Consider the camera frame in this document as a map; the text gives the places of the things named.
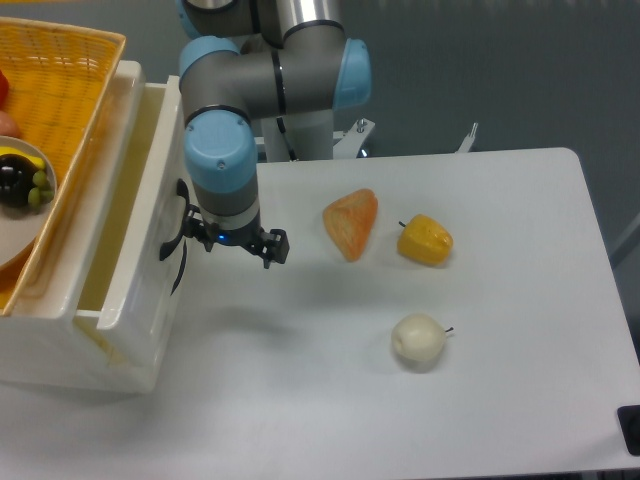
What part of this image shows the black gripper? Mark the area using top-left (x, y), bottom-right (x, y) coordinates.
top-left (181, 204), bottom-right (289, 269)

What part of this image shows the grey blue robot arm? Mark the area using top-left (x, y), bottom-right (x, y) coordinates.
top-left (160, 1), bottom-right (372, 266)

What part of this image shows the white drawer cabinet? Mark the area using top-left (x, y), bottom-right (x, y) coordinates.
top-left (1, 61), bottom-right (160, 393)

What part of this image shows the orange toy bread slice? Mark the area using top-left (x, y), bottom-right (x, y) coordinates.
top-left (322, 188), bottom-right (378, 262)

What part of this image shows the yellow toy bell pepper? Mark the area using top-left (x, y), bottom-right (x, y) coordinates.
top-left (396, 214), bottom-right (454, 265)

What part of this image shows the yellow toy banana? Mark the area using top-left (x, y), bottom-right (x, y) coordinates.
top-left (0, 147), bottom-right (46, 170)

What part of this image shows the white toy pear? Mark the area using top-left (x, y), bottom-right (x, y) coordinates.
top-left (390, 313), bottom-right (455, 373)

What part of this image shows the white plate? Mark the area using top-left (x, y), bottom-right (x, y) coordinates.
top-left (1, 136), bottom-right (58, 269)

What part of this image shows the dark purple toy mangosteen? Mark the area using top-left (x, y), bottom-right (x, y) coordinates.
top-left (1, 154), bottom-right (55, 210)

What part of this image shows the yellow woven basket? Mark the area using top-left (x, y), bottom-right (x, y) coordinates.
top-left (1, 17), bottom-right (126, 316)

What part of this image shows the pink toy peach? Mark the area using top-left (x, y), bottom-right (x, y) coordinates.
top-left (0, 111), bottom-right (21, 138)

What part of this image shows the red toy fruit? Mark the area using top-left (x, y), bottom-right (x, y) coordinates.
top-left (0, 71), bottom-right (10, 107)

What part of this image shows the black corner object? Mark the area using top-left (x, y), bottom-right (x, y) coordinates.
top-left (617, 405), bottom-right (640, 456)

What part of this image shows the black lower drawer handle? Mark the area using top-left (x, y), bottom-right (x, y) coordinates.
top-left (170, 240), bottom-right (188, 296)

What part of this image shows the white metal bracket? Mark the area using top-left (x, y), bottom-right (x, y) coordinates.
top-left (455, 122), bottom-right (479, 154)

